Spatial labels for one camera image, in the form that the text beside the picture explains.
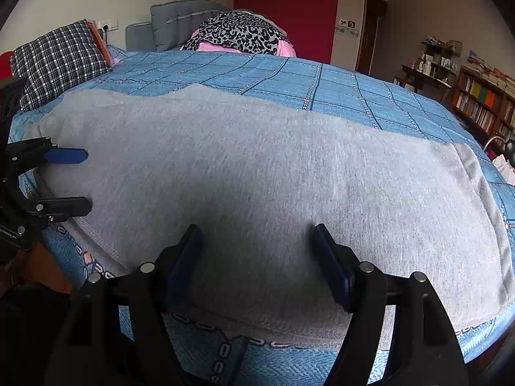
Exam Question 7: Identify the grey sweat pants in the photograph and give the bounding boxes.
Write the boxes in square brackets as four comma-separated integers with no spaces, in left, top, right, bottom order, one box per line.
[24,85,514,349]

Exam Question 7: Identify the red pillow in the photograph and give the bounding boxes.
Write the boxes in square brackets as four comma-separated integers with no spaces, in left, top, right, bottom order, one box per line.
[0,51,14,80]

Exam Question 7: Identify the dark plaid pillow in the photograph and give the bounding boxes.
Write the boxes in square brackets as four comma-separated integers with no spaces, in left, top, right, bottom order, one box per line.
[11,19,112,112]

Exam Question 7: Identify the blue checked bedspread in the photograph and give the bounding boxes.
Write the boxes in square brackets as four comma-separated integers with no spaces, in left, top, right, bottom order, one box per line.
[7,43,515,386]

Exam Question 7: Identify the grey padded headboard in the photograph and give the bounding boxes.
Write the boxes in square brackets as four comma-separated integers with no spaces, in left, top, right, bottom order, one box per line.
[126,0,228,51]

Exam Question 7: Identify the white bag on chair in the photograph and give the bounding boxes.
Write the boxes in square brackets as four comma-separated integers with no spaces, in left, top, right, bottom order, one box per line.
[492,154,515,186]

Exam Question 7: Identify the black office chair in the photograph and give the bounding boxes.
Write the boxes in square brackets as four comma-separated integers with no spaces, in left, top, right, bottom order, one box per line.
[483,135,515,161]

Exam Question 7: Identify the leopard print cloth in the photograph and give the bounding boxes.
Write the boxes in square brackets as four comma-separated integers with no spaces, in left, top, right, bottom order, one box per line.
[182,10,292,57]

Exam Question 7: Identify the wooden bookshelf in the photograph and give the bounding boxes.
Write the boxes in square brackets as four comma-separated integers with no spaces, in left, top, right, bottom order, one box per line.
[451,66,514,145]

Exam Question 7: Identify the pink blanket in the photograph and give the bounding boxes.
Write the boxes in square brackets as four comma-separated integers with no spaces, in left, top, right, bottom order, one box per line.
[181,10,297,59]

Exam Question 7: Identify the red wardrobe door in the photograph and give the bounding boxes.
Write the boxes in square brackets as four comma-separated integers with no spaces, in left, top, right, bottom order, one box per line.
[234,0,338,64]

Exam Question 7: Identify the white wardrobe panel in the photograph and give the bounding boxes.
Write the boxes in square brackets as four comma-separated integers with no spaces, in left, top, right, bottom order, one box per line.
[330,0,366,71]

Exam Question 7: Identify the white wall socket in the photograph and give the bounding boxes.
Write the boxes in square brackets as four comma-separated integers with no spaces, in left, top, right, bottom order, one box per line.
[98,19,119,32]

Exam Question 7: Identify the dark wooden wall shelf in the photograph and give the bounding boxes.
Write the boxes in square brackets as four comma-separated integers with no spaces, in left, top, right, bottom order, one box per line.
[401,36,463,93]

